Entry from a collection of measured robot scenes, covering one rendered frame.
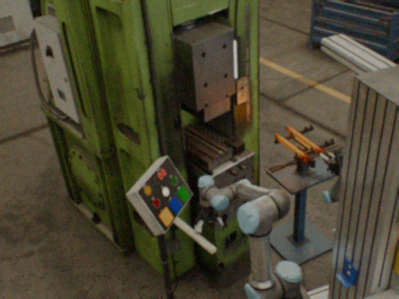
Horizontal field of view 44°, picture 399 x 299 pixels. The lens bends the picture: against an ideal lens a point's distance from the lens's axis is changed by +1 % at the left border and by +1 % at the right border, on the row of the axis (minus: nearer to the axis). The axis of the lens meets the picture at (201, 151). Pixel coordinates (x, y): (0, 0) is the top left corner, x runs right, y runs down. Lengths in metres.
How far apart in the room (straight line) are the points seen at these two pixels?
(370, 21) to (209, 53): 3.86
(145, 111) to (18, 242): 1.95
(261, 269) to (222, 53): 1.23
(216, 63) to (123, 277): 1.78
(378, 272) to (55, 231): 2.92
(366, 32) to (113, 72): 4.04
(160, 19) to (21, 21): 5.39
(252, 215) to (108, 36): 1.45
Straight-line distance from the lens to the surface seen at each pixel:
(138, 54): 2.63
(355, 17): 6.48
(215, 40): 2.74
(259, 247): 2.10
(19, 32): 7.95
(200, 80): 2.75
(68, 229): 4.28
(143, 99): 2.73
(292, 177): 3.43
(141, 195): 2.56
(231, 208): 3.34
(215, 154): 3.10
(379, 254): 1.89
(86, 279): 3.84
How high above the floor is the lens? 2.78
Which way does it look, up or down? 35 degrees down
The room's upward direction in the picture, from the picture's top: 5 degrees counter-clockwise
